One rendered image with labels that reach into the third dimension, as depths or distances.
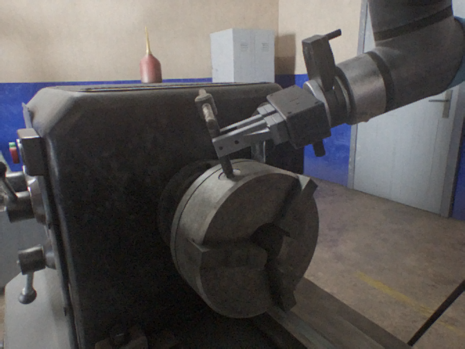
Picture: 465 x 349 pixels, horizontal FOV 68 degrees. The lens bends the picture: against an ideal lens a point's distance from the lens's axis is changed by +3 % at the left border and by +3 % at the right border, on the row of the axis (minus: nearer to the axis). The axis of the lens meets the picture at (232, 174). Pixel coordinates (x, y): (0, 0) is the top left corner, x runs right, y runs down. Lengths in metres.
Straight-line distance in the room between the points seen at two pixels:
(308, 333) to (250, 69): 3.61
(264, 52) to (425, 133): 1.95
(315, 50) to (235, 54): 3.58
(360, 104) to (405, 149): 3.37
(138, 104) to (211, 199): 0.23
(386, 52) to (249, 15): 4.37
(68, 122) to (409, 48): 0.50
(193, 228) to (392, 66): 0.34
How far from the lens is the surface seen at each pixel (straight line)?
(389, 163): 3.96
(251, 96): 0.73
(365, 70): 0.50
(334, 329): 0.82
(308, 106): 0.45
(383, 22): 0.52
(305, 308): 0.86
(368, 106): 0.50
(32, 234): 2.73
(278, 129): 0.46
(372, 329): 0.84
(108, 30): 4.05
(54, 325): 0.92
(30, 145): 0.63
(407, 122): 3.81
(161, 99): 0.64
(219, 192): 0.49
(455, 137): 3.62
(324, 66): 0.48
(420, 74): 0.52
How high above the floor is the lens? 1.35
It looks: 16 degrees down
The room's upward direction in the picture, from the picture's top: 2 degrees counter-clockwise
